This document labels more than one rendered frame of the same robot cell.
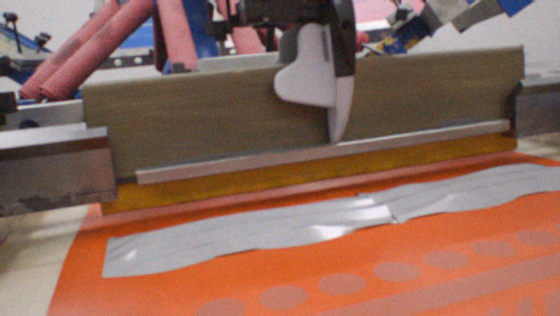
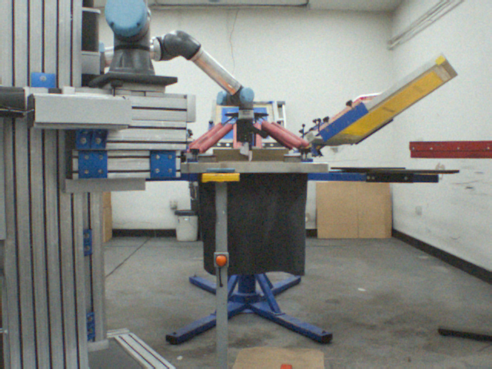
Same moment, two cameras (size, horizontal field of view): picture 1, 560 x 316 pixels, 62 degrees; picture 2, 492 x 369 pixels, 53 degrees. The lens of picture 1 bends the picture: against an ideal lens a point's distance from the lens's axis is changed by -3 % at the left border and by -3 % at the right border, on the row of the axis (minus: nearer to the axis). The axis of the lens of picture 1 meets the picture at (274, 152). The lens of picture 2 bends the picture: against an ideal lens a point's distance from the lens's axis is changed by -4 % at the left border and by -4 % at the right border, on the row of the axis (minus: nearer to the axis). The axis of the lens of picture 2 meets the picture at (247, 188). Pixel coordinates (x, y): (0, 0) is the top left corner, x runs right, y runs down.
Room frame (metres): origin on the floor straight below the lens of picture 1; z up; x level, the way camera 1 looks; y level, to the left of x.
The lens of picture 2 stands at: (-2.14, -0.66, 1.00)
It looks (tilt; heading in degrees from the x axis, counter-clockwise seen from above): 3 degrees down; 14
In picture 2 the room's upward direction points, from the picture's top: straight up
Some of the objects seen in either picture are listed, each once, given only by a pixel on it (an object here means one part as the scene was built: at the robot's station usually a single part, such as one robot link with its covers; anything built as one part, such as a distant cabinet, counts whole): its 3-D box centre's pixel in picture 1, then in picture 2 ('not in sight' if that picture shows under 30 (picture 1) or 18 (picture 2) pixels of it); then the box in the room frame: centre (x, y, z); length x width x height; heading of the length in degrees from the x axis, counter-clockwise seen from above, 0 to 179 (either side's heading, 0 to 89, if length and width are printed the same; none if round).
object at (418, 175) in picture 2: not in sight; (343, 175); (1.04, -0.47, 0.91); 1.34 x 0.40 x 0.08; 75
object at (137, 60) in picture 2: not in sight; (131, 63); (-0.65, 0.09, 1.31); 0.15 x 0.15 x 0.10
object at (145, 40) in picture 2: not in sight; (131, 27); (-0.66, 0.08, 1.42); 0.13 x 0.12 x 0.14; 21
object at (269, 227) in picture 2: not in sight; (252, 225); (-0.09, -0.18, 0.74); 0.45 x 0.03 x 0.43; 105
